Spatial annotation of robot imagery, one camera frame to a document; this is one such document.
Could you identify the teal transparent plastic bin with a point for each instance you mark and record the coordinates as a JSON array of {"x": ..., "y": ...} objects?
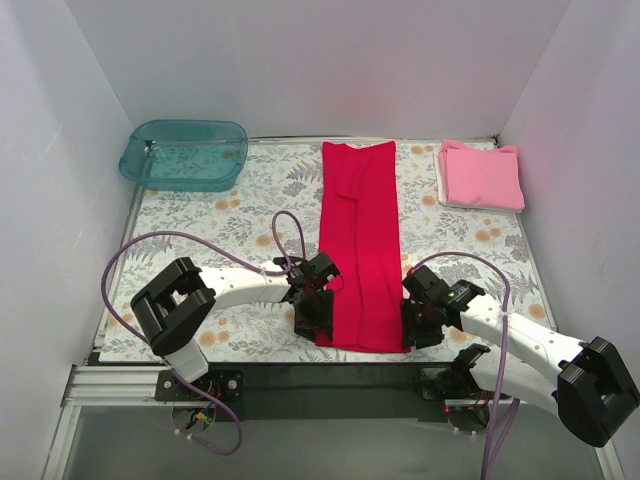
[{"x": 185, "y": 155}]

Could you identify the aluminium frame rail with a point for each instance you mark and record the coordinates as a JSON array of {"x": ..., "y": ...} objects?
[{"x": 111, "y": 386}]

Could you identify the red t shirt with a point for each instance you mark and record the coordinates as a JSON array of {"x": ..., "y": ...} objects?
[{"x": 359, "y": 230}]

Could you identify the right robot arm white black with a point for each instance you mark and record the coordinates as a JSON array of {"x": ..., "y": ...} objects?
[{"x": 585, "y": 384}]

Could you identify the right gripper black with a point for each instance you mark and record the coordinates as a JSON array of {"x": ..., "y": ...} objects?
[{"x": 417, "y": 323}]

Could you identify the folded pink t shirt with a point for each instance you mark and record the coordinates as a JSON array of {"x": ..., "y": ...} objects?
[{"x": 481, "y": 179}]

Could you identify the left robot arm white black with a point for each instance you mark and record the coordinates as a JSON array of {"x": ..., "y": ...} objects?
[{"x": 172, "y": 306}]

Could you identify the floral patterned table mat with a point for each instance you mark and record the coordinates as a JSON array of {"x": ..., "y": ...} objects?
[{"x": 275, "y": 207}]

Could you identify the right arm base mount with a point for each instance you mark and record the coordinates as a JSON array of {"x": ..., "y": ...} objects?
[{"x": 448, "y": 384}]

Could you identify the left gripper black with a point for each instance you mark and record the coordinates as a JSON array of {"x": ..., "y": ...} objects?
[{"x": 313, "y": 314}]

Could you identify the folded white t shirt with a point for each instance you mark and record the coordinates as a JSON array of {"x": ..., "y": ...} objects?
[{"x": 442, "y": 196}]

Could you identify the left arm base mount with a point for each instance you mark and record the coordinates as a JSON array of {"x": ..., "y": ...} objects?
[{"x": 226, "y": 385}]

